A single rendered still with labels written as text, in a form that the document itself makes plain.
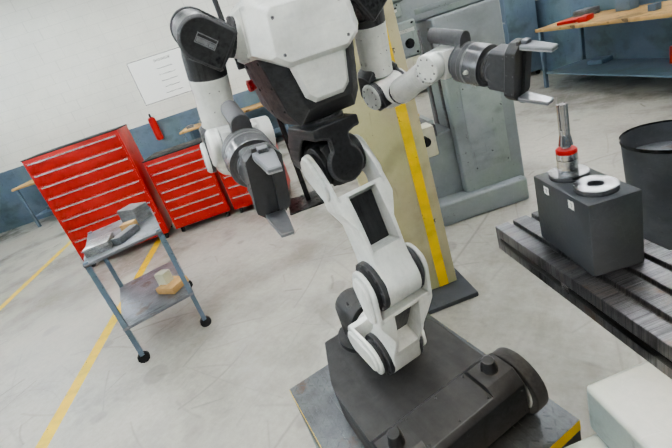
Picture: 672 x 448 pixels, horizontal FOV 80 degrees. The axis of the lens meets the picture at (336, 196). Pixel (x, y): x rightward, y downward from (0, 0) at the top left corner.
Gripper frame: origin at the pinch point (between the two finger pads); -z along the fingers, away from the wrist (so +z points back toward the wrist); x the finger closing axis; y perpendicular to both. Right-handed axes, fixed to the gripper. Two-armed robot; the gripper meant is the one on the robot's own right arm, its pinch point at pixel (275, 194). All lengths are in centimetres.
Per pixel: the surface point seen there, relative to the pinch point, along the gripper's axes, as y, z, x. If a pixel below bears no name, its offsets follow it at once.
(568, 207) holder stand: 67, 0, -27
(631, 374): 55, -28, -45
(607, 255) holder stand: 69, -10, -35
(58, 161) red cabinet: -142, 453, -148
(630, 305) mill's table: 63, -20, -38
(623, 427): 45, -34, -46
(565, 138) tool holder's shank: 73, 9, -15
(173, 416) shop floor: -60, 111, -187
